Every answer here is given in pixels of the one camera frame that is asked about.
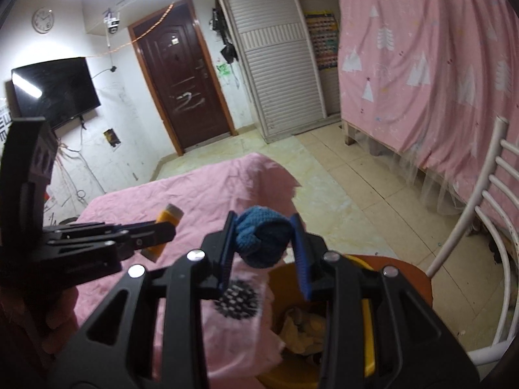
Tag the pink bed sheet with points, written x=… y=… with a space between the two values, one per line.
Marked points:
x=238 y=340

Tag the blue knit sock ball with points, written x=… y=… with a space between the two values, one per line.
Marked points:
x=262 y=236

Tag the orange yellow tube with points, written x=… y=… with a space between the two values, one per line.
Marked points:
x=164 y=231

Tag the black wall television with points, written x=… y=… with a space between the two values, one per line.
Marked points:
x=59 y=91

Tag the eye chart poster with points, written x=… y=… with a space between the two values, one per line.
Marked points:
x=5 y=120

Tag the white metal chair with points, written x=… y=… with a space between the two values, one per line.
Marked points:
x=485 y=208

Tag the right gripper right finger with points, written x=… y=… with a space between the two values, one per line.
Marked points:
x=380 y=333

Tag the pink tree-print curtain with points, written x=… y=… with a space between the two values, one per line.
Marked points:
x=427 y=79

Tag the colourful wall chart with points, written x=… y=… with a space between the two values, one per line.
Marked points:
x=324 y=35

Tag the white security camera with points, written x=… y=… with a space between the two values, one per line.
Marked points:
x=112 y=21

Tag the white slatted wardrobe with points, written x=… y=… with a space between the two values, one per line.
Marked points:
x=274 y=46

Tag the yellow trash bin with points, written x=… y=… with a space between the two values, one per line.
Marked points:
x=301 y=326

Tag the dark brown door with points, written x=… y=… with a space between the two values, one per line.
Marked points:
x=178 y=70

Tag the black hanging bags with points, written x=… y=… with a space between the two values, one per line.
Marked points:
x=219 y=25

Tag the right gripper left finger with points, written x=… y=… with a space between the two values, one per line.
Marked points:
x=147 y=332

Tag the round wall clock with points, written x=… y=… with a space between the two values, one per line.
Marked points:
x=43 y=20

